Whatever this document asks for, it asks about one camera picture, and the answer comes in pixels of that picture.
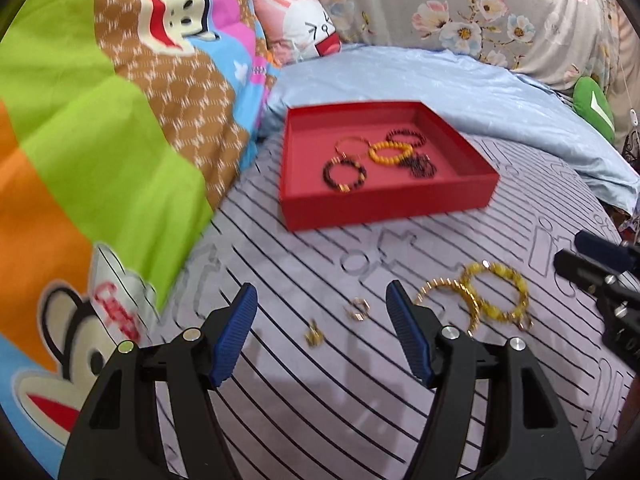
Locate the yellow-green stone bracelet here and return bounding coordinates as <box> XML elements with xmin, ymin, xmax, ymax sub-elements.
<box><xmin>459</xmin><ymin>260</ymin><xmax>533</xmax><ymax>325</ymax></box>

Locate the twisted gold bangle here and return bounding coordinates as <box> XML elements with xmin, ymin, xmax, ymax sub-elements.
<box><xmin>413</xmin><ymin>278</ymin><xmax>480</xmax><ymax>337</ymax></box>

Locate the gold ring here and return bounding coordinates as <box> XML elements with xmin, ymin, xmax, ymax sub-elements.
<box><xmin>345</xmin><ymin>297</ymin><xmax>372</xmax><ymax>321</ymax></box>

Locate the small gold earring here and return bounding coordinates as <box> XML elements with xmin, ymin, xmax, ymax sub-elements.
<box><xmin>305</xmin><ymin>320</ymin><xmax>326</xmax><ymax>348</ymax></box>

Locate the garnet multi-strand bracelet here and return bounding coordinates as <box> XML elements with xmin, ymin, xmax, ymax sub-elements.
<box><xmin>399</xmin><ymin>153</ymin><xmax>440</xmax><ymax>180</ymax></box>

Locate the yellow bead bracelet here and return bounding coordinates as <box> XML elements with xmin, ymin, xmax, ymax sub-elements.
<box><xmin>368</xmin><ymin>141</ymin><xmax>416</xmax><ymax>166</ymax></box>

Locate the dark red bead bracelet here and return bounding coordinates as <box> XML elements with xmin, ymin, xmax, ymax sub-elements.
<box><xmin>385</xmin><ymin>128</ymin><xmax>428</xmax><ymax>149</ymax></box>

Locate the dark brown bead bracelet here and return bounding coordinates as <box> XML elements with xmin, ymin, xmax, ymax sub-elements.
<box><xmin>322</xmin><ymin>155</ymin><xmax>369</xmax><ymax>194</ymax></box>

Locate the red jewelry tray box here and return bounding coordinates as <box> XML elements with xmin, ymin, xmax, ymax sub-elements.
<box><xmin>279</xmin><ymin>101</ymin><xmax>499</xmax><ymax>232</ymax></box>

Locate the thin gold bangle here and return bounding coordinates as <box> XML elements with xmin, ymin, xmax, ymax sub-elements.
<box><xmin>334</xmin><ymin>136</ymin><xmax>371</xmax><ymax>160</ymax></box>

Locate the green plush toy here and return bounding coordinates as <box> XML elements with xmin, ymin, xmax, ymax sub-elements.
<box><xmin>573</xmin><ymin>77</ymin><xmax>615</xmax><ymax>144</ymax></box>

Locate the light blue duvet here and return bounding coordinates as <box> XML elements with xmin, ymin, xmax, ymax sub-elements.
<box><xmin>257</xmin><ymin>44</ymin><xmax>639</xmax><ymax>214</ymax></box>

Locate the grey floral quilt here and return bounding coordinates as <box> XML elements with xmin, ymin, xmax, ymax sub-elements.
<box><xmin>320</xmin><ymin>0</ymin><xmax>639</xmax><ymax>127</ymax></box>

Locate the colourful monkey cartoon blanket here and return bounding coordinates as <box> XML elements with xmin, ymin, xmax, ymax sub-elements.
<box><xmin>1</xmin><ymin>0</ymin><xmax>274</xmax><ymax>479</ymax></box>

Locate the pink white cartoon pillow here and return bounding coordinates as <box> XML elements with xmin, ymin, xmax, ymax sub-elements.
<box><xmin>253</xmin><ymin>0</ymin><xmax>342</xmax><ymax>66</ymax></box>

